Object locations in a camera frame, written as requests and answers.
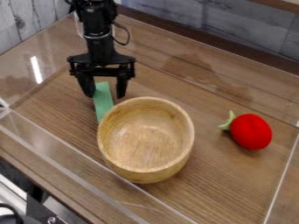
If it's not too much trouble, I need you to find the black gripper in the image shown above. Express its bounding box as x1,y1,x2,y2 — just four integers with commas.
67,34,137,98

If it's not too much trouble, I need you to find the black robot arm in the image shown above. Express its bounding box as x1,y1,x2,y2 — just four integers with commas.
65,0,137,98

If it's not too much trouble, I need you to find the green flat stick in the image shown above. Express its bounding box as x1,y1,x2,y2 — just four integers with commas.
94,81,115,121

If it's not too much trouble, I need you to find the brown wooden bowl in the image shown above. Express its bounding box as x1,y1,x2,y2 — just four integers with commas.
98,96,195,184

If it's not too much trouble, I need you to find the red toy strawberry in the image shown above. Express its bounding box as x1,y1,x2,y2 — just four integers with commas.
219,110,274,151

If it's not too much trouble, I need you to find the black metal stand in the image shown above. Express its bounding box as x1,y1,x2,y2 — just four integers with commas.
26,186,69,224

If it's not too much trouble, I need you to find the clear acrylic corner bracket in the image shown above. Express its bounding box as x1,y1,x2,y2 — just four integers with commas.
74,12,85,39

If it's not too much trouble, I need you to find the black cable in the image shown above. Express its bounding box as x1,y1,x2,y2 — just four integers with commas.
0,202,24,224

